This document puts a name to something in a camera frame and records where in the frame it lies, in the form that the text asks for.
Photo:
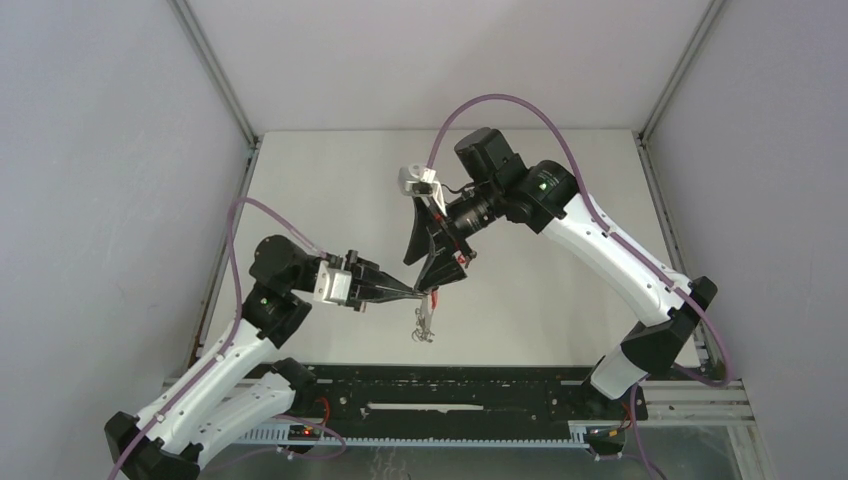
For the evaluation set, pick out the grey aluminium frame rail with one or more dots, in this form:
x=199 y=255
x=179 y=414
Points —
x=661 y=140

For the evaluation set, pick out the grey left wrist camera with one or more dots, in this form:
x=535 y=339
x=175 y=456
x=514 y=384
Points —
x=332 y=285

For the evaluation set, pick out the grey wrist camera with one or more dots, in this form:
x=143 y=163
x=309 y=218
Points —
x=420 y=181
x=332 y=285

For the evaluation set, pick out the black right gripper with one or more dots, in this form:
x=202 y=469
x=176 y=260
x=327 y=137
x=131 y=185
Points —
x=442 y=268

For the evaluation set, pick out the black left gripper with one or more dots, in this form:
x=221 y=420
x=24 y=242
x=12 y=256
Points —
x=368 y=283

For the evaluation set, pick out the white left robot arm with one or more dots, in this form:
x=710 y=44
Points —
x=178 y=434

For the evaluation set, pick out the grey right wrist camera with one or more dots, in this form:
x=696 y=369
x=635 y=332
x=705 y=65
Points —
x=420 y=181

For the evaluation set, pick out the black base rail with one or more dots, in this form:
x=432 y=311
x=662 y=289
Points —
x=495 y=406

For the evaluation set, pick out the left aluminium frame post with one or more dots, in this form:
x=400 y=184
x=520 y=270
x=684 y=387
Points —
x=205 y=53

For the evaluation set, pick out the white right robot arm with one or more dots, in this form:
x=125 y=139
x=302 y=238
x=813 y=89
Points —
x=548 y=199

